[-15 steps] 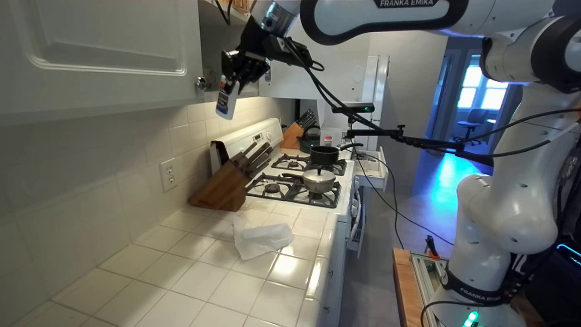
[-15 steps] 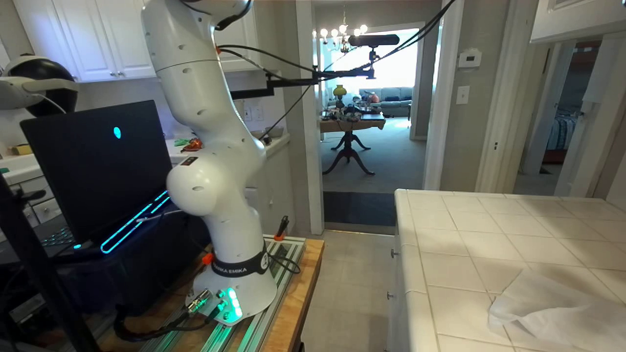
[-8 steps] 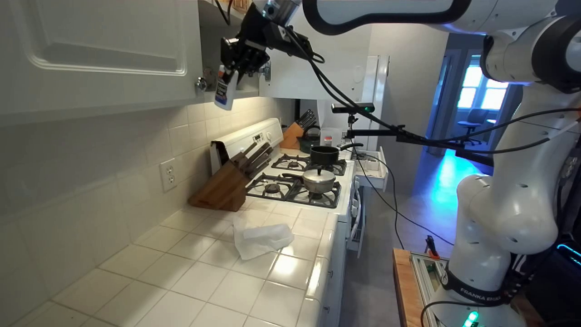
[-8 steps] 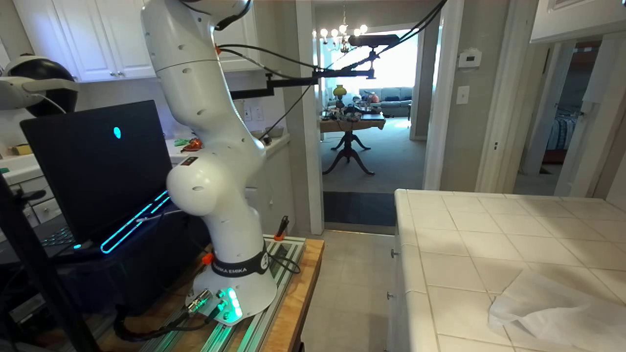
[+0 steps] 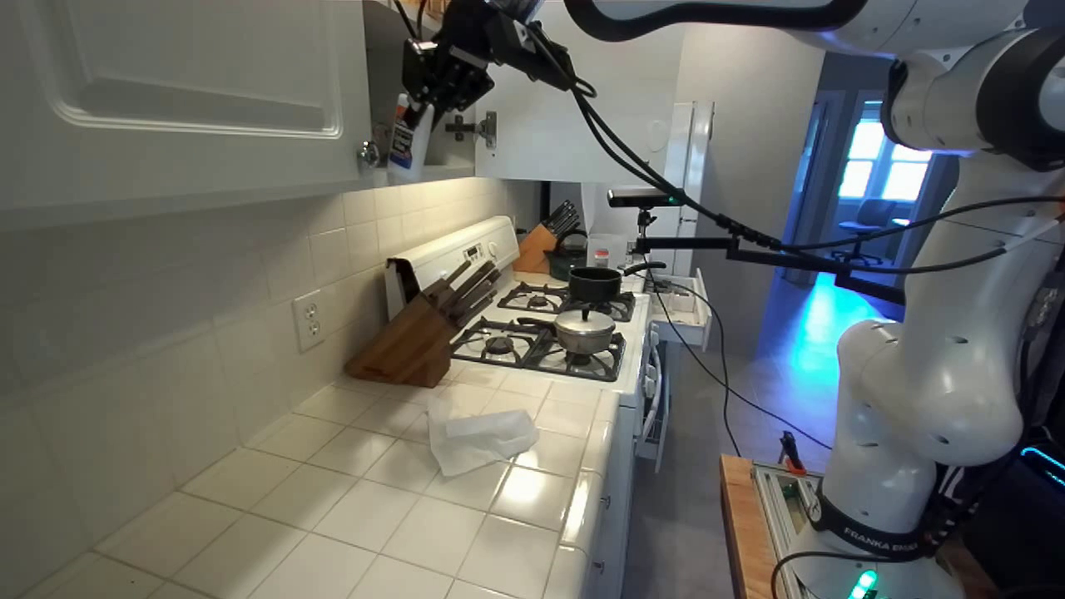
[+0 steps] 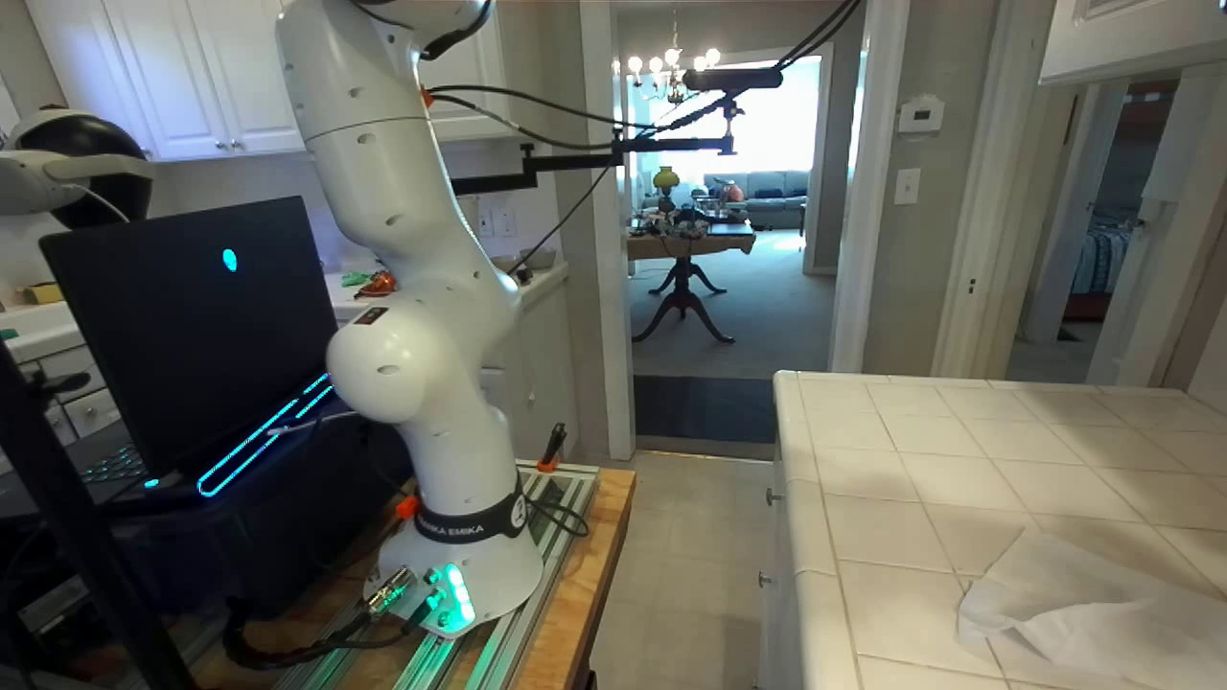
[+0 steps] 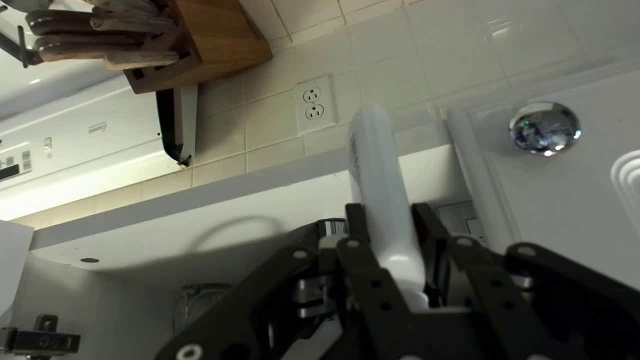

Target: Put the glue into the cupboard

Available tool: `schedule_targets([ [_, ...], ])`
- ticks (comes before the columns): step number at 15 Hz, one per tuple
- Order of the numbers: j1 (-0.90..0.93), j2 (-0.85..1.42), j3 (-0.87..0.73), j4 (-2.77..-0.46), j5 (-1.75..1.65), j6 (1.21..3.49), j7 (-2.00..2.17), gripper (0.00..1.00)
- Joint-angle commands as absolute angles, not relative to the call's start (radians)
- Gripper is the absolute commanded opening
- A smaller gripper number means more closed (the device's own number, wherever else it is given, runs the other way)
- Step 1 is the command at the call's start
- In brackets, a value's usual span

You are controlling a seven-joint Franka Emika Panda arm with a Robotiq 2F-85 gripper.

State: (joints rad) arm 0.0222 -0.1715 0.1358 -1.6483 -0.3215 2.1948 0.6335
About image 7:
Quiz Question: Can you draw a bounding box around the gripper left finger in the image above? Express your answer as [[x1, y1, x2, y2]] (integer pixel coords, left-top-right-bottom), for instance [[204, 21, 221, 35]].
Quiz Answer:
[[155, 202, 426, 360]]

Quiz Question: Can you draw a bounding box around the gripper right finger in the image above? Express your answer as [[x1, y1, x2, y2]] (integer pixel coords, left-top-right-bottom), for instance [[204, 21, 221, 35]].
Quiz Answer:
[[411, 202, 640, 360]]

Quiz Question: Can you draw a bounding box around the white glue bottle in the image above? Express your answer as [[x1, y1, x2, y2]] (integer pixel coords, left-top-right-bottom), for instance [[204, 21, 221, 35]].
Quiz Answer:
[[347, 104, 431, 312]]

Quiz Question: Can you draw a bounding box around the white cupboard door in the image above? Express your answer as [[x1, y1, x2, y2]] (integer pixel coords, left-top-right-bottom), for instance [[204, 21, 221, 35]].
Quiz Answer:
[[444, 59, 640, 292]]

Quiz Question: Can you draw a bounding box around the round chrome door knob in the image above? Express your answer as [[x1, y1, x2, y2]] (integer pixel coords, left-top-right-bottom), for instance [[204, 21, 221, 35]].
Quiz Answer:
[[508, 101, 582, 157]]

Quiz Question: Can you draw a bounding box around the white stove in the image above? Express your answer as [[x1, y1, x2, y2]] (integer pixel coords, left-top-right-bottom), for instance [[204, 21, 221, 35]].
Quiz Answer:
[[0, 0, 199, 222]]

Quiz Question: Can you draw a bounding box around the wooden knife block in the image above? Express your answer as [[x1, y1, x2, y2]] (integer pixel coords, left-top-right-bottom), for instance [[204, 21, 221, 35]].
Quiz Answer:
[[122, 0, 274, 95]]

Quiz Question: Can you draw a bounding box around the black stove burner grate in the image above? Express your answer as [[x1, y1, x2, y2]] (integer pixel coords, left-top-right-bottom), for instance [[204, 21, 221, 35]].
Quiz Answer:
[[0, 25, 45, 69]]

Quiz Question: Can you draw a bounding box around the white wall socket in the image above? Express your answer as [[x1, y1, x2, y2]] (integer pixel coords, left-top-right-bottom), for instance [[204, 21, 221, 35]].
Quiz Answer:
[[294, 75, 337, 135]]

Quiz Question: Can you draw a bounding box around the brown wooden handled knife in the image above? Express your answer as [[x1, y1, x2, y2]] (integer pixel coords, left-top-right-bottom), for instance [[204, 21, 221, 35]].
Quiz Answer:
[[34, 34, 147, 63], [84, 0, 162, 16], [102, 50, 180, 71], [89, 13, 179, 34]]

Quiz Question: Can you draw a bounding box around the dark wooden handled knife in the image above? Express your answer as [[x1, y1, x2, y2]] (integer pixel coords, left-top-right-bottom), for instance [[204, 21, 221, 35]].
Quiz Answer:
[[25, 9, 101, 36]]

